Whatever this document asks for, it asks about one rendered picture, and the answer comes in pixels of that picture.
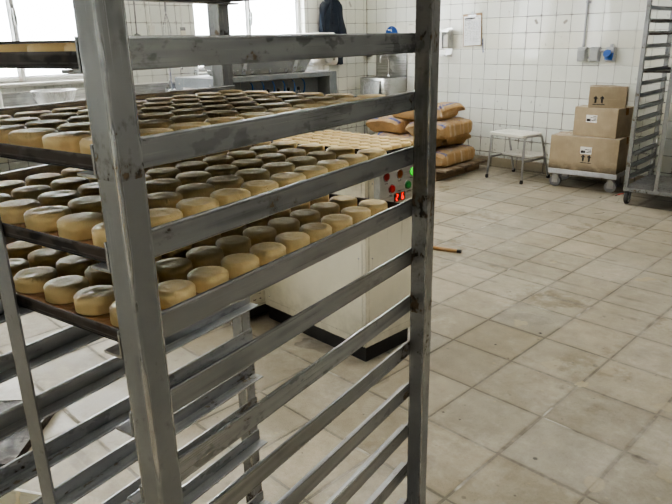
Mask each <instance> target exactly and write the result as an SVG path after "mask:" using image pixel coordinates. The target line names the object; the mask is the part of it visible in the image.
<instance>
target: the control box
mask: <svg viewBox="0 0 672 504"><path fill-rule="evenodd" d="M412 167H413V164H412V165H409V166H407V167H404V168H401V169H398V170H395V171H393V172H390V173H388V174H389V175H390V178H389V180H388V181H385V180H384V176H385V174H384V175H382V176H379V177H376V178H374V199H379V200H384V201H390V202H397V201H396V194H398V195H397V197H398V198H397V199H398V201H401V200H404V199H408V198H411V197H412V181H413V175H411V173H410V171H411V168H412ZM399 170H402V172H403V175H402V177H401V178H398V171H399ZM407 181H410V182H411V187H410V188H409V189H408V188H406V182H407ZM391 185H394V186H395V192H394V193H391V192H390V191H389V188H390V186H391ZM402 192H404V199H401V194H402ZM402 195H403V194H402Z"/></svg>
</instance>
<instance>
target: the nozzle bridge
mask: <svg viewBox="0 0 672 504"><path fill-rule="evenodd" d="M300 78H303V79H304V81H305V92H320V93H323V94H324V96H325V95H326V94H334V93H337V72H336V71H325V70H306V71H305V72H293V73H278V74H263V75H248V76H233V83H234V85H235V90H242V91H252V86H251V84H250V83H249V82H251V83H252V84H253V88H254V91H256V90H259V91H263V85H262V83H261V82H260V81H262V82H263V84H264V88H265V91H267V89H270V92H274V86H273V83H272V82H271V81H270V80H272V81H273V82H274V84H275V92H277V88H280V91H284V83H283V82H282V81H281V80H280V79H282V80H283V81H284V82H285V91H287V87H290V91H292V92H294V83H293V81H292V80H291V79H293V80H294V81H295V86H296V88H295V93H296V91H297V86H300V92H301V93H302V92H303V90H304V82H303V80H302V79H300ZM175 87H176V91H177V90H187V89H197V88H207V87H213V77H212V76H209V75H199V76H185V77H184V76H183V77H175ZM305 92H304V93H305Z"/></svg>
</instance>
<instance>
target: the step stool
mask: <svg viewBox="0 0 672 504"><path fill-rule="evenodd" d="M490 134H491V136H490V145H489V153H488V162H487V170H486V174H485V177H486V178H488V172H489V164H490V157H495V156H500V155H503V156H509V157H511V164H512V172H515V168H514V162H513V157H516V158H522V164H521V176H520V182H519V184H523V169H524V163H526V162H531V161H536V160H541V159H544V162H545V169H546V178H550V174H549V173H548V166H547V159H546V156H548V154H546V153H545V146H544V139H543V135H542V133H541V132H534V131H525V130H517V129H503V130H496V131H490ZM493 135H494V136H501V137H508V139H509V147H510V151H505V152H502V154H496V155H491V147H492V139H493ZM533 137H541V142H542V149H543V153H539V152H533V151H526V150H525V145H526V140H527V138H533ZM511 138H517V139H524V141H523V150H519V149H516V150H512V146H511ZM534 158H537V159H534ZM524 159H528V160H526V161H524Z"/></svg>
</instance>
